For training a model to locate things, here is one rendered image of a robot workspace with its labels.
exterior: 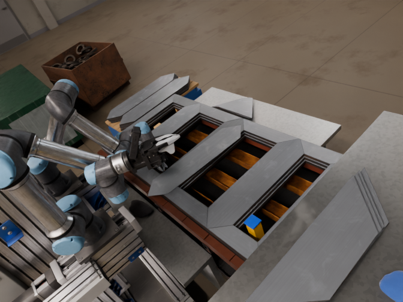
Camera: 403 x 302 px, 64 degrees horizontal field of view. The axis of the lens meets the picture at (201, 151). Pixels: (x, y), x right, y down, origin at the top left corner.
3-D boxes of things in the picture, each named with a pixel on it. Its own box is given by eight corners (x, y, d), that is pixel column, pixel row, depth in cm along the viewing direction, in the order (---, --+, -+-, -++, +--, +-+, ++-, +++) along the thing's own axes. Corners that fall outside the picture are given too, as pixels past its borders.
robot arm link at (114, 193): (129, 182, 133) (117, 163, 127) (131, 201, 125) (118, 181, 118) (111, 189, 133) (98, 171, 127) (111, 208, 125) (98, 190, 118)
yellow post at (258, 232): (259, 239, 164) (252, 217, 152) (267, 245, 161) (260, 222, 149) (253, 247, 162) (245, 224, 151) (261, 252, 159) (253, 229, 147)
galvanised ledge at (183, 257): (105, 166, 259) (104, 164, 257) (213, 259, 168) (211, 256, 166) (84, 183, 251) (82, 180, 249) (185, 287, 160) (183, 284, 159)
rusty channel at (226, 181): (147, 133, 271) (145, 129, 268) (328, 235, 156) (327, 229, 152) (140, 139, 269) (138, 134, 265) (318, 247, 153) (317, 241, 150)
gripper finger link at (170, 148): (184, 146, 120) (161, 155, 120) (178, 133, 117) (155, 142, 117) (185, 150, 117) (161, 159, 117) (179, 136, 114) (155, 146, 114)
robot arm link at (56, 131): (34, 164, 185) (47, 87, 153) (44, 147, 196) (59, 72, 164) (56, 171, 188) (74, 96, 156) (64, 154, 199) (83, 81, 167)
